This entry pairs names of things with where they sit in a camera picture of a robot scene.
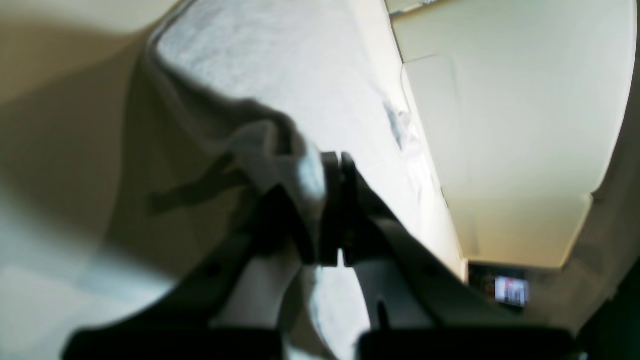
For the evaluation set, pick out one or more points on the grey T-shirt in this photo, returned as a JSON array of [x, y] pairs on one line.
[[214, 65]]

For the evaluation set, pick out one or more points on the black tablet screen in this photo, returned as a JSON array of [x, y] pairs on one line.
[[508, 287]]

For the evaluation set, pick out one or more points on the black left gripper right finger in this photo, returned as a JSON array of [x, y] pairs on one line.
[[418, 308]]

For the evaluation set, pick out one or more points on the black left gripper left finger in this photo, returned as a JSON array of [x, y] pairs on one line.
[[228, 307]]

